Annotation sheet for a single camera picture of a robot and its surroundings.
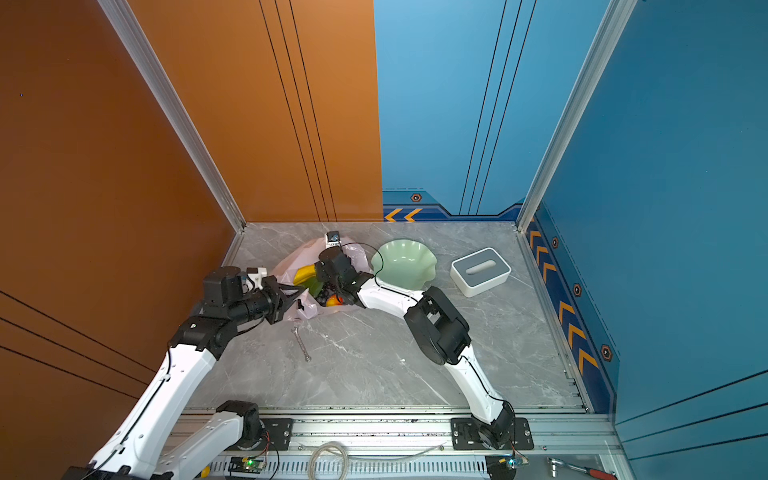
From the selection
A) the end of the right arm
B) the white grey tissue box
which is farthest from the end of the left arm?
the white grey tissue box

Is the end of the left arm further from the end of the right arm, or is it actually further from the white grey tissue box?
the white grey tissue box

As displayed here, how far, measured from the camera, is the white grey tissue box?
98cm
